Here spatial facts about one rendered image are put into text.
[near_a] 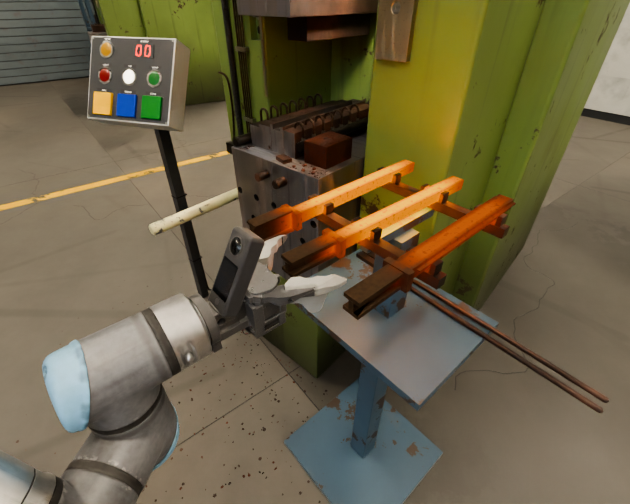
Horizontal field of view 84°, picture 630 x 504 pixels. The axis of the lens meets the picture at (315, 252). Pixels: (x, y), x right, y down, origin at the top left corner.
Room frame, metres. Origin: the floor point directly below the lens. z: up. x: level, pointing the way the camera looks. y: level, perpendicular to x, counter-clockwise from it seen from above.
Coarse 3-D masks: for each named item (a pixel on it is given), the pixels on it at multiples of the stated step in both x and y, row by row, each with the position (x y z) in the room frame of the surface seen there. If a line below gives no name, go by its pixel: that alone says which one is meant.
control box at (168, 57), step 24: (96, 48) 1.39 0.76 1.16; (120, 48) 1.37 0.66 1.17; (144, 48) 1.34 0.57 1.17; (168, 48) 1.32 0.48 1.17; (96, 72) 1.35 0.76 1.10; (120, 72) 1.33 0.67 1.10; (144, 72) 1.30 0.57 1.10; (168, 72) 1.28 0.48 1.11; (168, 96) 1.24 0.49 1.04; (96, 120) 1.30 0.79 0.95; (120, 120) 1.25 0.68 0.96; (144, 120) 1.22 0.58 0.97; (168, 120) 1.20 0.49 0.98
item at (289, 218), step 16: (368, 176) 0.72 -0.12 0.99; (384, 176) 0.72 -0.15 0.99; (336, 192) 0.64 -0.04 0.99; (352, 192) 0.65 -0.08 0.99; (288, 208) 0.55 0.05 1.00; (304, 208) 0.57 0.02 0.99; (320, 208) 0.59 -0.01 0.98; (256, 224) 0.50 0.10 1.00; (272, 224) 0.52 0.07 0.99; (288, 224) 0.55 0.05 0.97
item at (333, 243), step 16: (432, 192) 0.64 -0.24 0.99; (384, 208) 0.57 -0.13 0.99; (400, 208) 0.57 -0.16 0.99; (416, 208) 0.59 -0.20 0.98; (352, 224) 0.52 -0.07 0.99; (368, 224) 0.52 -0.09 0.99; (384, 224) 0.54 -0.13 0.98; (320, 240) 0.46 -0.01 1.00; (336, 240) 0.46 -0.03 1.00; (352, 240) 0.48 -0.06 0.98; (288, 256) 0.42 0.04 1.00; (304, 256) 0.42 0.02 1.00; (320, 256) 0.45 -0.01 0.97; (336, 256) 0.46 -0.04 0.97; (288, 272) 0.41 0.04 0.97
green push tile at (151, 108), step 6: (144, 96) 1.25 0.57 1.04; (150, 96) 1.25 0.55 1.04; (156, 96) 1.24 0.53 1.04; (144, 102) 1.24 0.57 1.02; (150, 102) 1.24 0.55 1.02; (156, 102) 1.23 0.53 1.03; (144, 108) 1.23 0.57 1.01; (150, 108) 1.23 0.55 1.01; (156, 108) 1.22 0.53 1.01; (144, 114) 1.23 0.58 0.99; (150, 114) 1.22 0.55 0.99; (156, 114) 1.21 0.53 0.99
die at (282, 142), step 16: (304, 112) 1.24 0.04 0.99; (336, 112) 1.23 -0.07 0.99; (352, 112) 1.24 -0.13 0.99; (256, 128) 1.12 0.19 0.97; (272, 128) 1.07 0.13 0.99; (288, 128) 1.06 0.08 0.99; (320, 128) 1.10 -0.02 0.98; (256, 144) 1.13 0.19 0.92; (272, 144) 1.08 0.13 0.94; (288, 144) 1.03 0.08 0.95
